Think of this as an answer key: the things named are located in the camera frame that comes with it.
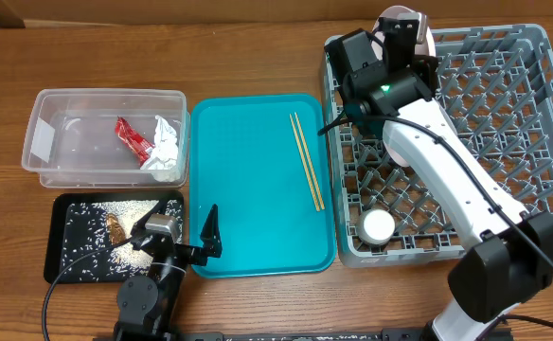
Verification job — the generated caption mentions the large white pink plate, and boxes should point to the large white pink plate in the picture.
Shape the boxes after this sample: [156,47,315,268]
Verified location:
[371,6,436,72]

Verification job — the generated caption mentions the brown food piece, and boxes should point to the brown food piece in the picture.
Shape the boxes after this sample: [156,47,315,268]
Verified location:
[106,213,127,244]

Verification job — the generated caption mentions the white tissue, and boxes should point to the white tissue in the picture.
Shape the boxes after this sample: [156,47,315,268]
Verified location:
[140,116,180,182]

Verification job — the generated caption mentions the white rice pile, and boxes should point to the white rice pile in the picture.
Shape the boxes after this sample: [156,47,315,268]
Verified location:
[59,200,158,283]

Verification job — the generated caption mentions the red snack wrapper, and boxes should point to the red snack wrapper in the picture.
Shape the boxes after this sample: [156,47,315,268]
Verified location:
[115,117,154,166]

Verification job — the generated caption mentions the wooden chopstick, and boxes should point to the wooden chopstick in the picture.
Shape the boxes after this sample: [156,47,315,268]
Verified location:
[293,113,326,211]
[289,114,320,211]

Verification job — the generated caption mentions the pink bowl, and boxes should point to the pink bowl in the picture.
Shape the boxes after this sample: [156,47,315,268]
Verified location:
[384,135,411,168]

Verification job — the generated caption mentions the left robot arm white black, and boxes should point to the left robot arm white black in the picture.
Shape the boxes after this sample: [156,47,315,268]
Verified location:
[113,202,223,340]

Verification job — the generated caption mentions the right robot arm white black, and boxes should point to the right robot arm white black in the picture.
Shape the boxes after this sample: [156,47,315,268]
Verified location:
[325,12,553,340]

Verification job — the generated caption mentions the grey dishwasher rack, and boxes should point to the grey dishwasher rack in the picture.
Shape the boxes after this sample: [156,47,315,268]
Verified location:
[329,24,553,267]

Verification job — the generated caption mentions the teal plastic tray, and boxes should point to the teal plastic tray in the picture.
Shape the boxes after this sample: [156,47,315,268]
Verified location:
[189,94,337,278]

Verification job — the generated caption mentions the black tray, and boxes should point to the black tray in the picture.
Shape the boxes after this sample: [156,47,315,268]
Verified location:
[44,190,185,283]

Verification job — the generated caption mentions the clear plastic bin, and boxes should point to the clear plastic bin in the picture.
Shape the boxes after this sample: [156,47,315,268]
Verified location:
[21,88,190,188]

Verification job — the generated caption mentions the white cup in rack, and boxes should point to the white cup in rack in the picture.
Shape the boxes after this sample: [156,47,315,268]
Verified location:
[356,208,396,246]

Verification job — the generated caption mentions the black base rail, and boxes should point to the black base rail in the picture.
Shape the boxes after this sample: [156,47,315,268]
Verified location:
[176,328,437,341]

